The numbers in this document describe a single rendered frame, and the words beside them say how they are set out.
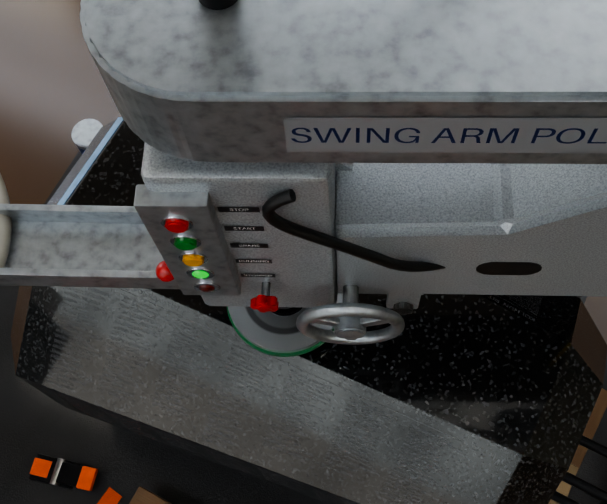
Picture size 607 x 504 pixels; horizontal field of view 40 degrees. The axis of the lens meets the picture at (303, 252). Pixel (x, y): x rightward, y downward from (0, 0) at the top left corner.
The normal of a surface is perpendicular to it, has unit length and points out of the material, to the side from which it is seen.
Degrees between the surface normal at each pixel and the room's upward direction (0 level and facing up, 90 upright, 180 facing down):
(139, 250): 1
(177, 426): 45
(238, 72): 0
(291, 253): 90
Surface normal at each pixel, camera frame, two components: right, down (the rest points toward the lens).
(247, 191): -0.04, 0.92
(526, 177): -0.68, -0.30
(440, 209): -0.12, -0.38
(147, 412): -0.33, 0.33
